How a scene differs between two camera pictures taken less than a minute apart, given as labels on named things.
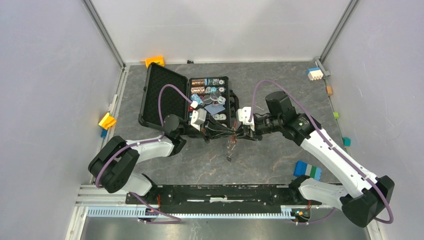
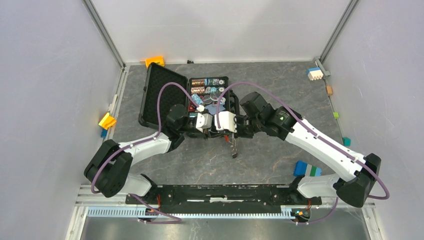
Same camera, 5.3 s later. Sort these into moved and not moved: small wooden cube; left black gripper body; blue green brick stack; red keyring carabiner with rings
Moved: red keyring carabiner with rings
Not moved: small wooden cube; left black gripper body; blue green brick stack
